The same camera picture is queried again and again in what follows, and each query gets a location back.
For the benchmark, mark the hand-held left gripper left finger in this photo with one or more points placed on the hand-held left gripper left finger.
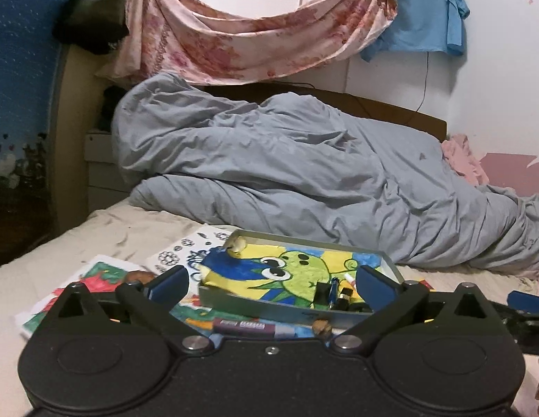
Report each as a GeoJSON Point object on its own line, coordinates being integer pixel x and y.
{"type": "Point", "coordinates": [170, 279]}

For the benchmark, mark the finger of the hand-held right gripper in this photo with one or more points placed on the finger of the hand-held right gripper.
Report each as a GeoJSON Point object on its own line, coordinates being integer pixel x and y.
{"type": "Point", "coordinates": [520, 300]}

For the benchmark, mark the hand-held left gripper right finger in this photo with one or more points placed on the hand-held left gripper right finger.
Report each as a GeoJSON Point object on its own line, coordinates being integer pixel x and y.
{"type": "Point", "coordinates": [372, 281]}

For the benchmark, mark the blue metal bolt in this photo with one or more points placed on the blue metal bolt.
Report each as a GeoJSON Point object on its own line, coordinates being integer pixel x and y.
{"type": "Point", "coordinates": [335, 291]}

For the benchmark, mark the grey metal tin tray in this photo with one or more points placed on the grey metal tin tray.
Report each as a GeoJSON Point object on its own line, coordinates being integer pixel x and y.
{"type": "Point", "coordinates": [252, 304]}

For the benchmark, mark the white marker cap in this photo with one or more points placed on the white marker cap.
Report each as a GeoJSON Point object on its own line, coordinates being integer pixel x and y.
{"type": "Point", "coordinates": [350, 278]}

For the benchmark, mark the flower outline drawing sheet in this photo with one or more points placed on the flower outline drawing sheet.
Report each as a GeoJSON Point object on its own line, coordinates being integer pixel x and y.
{"type": "Point", "coordinates": [182, 252]}

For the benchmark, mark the brown walnut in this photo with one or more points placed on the brown walnut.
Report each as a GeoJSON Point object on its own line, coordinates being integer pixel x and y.
{"type": "Point", "coordinates": [321, 326]}

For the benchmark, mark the colourful crayon drawing sheet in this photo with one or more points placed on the colourful crayon drawing sheet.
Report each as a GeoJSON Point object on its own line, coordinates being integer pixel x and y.
{"type": "Point", "coordinates": [100, 278]}

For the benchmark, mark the beige bed sheet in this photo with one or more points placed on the beige bed sheet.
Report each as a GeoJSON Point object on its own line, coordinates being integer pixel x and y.
{"type": "Point", "coordinates": [121, 226]}

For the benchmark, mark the beige seashell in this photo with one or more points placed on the beige seashell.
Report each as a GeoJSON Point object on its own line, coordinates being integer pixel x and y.
{"type": "Point", "coordinates": [235, 244]}

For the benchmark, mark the purple tube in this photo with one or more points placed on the purple tube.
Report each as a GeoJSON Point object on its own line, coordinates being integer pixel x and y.
{"type": "Point", "coordinates": [247, 326]}

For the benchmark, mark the cartoon frog drawing sheet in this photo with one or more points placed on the cartoon frog drawing sheet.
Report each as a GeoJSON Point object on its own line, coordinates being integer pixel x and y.
{"type": "Point", "coordinates": [260, 273]}

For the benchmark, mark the pink pillow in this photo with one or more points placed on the pink pillow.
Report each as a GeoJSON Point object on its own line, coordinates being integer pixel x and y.
{"type": "Point", "coordinates": [512, 173]}

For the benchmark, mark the grey bedside table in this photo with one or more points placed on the grey bedside table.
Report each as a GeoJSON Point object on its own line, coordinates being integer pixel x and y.
{"type": "Point", "coordinates": [102, 160]}

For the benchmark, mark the grey duvet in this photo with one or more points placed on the grey duvet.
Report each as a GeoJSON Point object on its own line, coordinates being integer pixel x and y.
{"type": "Point", "coordinates": [295, 160]}

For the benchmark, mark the pink crumpled cloth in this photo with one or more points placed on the pink crumpled cloth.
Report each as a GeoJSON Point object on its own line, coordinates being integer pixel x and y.
{"type": "Point", "coordinates": [462, 158]}

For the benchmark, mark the brown wooden headboard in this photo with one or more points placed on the brown wooden headboard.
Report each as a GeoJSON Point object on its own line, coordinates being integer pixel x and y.
{"type": "Point", "coordinates": [382, 113]}

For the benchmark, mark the beige curved wooden panel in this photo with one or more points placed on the beige curved wooden panel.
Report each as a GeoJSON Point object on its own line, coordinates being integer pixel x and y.
{"type": "Point", "coordinates": [63, 139]}

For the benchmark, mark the pink floral cloth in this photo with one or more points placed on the pink floral cloth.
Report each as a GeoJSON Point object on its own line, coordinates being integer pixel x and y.
{"type": "Point", "coordinates": [234, 39]}

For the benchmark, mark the blue shirt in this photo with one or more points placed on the blue shirt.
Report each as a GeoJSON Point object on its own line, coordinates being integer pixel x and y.
{"type": "Point", "coordinates": [421, 17]}

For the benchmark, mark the black bag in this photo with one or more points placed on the black bag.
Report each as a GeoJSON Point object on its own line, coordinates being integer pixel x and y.
{"type": "Point", "coordinates": [89, 21]}

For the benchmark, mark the blue printed wall poster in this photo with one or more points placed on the blue printed wall poster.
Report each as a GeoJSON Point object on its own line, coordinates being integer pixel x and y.
{"type": "Point", "coordinates": [17, 95]}

